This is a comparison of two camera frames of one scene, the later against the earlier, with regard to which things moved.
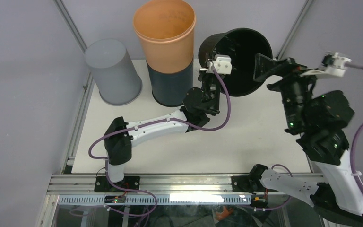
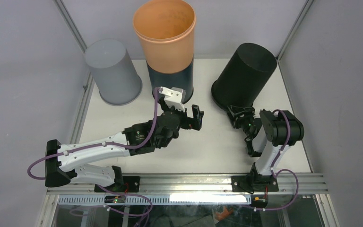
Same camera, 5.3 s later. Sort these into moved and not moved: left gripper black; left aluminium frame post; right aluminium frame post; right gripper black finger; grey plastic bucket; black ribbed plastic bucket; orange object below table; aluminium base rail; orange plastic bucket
Moved: left gripper black; black ribbed plastic bucket; right gripper black finger
Not moved: right aluminium frame post; grey plastic bucket; left aluminium frame post; orange plastic bucket; orange object below table; aluminium base rail
